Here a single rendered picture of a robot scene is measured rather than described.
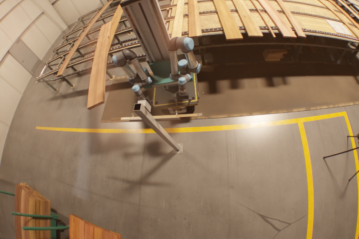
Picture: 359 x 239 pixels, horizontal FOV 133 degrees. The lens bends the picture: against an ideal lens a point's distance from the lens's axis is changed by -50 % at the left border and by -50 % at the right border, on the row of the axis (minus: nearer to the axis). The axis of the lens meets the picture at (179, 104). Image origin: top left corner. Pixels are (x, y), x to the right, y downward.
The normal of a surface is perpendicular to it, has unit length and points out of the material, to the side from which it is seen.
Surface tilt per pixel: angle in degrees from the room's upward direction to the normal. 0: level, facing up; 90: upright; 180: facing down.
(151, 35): 90
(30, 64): 90
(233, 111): 0
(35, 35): 88
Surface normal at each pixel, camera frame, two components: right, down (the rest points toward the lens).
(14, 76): 0.98, -0.05
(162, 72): 0.01, 0.87
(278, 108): -0.22, -0.49
